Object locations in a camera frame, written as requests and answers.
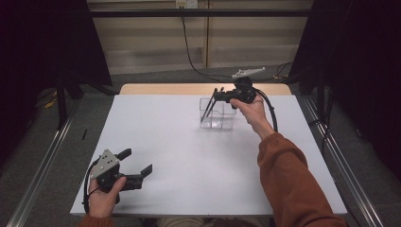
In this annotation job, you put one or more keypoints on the person's left hand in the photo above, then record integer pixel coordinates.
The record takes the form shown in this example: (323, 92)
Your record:
(102, 205)

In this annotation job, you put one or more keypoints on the black curtain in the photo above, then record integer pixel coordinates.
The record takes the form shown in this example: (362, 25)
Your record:
(362, 47)
(38, 47)

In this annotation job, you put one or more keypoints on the small black stick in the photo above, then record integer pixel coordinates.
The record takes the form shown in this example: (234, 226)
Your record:
(84, 134)

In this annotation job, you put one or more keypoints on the black pen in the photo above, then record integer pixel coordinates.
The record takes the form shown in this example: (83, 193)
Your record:
(212, 108)

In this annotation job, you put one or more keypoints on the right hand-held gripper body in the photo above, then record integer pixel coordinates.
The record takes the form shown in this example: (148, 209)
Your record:
(244, 91)

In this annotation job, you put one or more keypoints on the clear acrylic divided holder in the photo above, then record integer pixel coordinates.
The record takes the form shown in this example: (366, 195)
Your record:
(225, 121)

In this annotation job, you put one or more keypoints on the white table cover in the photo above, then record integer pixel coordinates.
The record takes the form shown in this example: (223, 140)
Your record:
(189, 164)

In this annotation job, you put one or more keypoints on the wooden table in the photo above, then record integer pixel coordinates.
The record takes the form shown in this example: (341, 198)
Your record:
(157, 89)

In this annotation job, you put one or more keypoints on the black metal stand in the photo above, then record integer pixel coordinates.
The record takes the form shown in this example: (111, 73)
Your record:
(61, 104)
(320, 94)

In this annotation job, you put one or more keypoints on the person's right hand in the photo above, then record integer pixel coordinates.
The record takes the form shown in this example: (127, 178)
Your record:
(253, 113)

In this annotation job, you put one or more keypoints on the aluminium floor rail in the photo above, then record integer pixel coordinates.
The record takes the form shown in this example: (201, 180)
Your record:
(41, 171)
(365, 201)

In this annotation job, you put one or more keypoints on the small yellow object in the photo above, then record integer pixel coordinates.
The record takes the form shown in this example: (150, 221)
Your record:
(51, 103)

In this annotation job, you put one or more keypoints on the white wall socket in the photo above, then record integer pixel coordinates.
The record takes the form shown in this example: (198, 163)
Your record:
(190, 3)

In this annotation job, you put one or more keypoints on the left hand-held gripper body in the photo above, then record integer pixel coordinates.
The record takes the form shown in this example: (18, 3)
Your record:
(105, 165)

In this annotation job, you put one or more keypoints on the black horizontal bar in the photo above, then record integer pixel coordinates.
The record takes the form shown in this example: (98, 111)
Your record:
(142, 13)

